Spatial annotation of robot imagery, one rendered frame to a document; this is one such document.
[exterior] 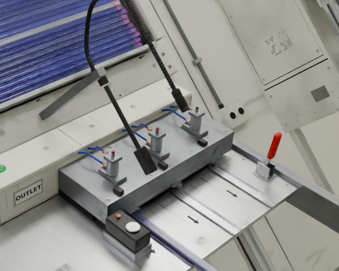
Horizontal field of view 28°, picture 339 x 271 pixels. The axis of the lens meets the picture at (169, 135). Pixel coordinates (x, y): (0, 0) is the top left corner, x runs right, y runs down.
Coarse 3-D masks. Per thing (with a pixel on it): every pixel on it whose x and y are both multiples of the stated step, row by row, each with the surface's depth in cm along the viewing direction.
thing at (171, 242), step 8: (136, 216) 120; (144, 224) 118; (152, 224) 118; (152, 232) 117; (160, 232) 117; (160, 240) 117; (168, 240) 115; (176, 240) 115; (176, 248) 114; (184, 248) 114; (184, 256) 113; (192, 256) 113; (192, 264) 113; (200, 264) 111; (208, 264) 111
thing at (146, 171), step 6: (138, 150) 111; (144, 150) 111; (138, 156) 111; (144, 156) 110; (150, 156) 111; (144, 162) 111; (150, 162) 111; (144, 168) 111; (150, 168) 110; (156, 168) 111
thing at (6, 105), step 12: (132, 0) 150; (144, 0) 146; (144, 12) 146; (144, 24) 150; (156, 24) 146; (156, 36) 146; (144, 48) 143; (108, 60) 137; (120, 60) 141; (84, 72) 133; (48, 84) 128; (60, 84) 130; (24, 96) 124; (36, 96) 129; (0, 108) 121
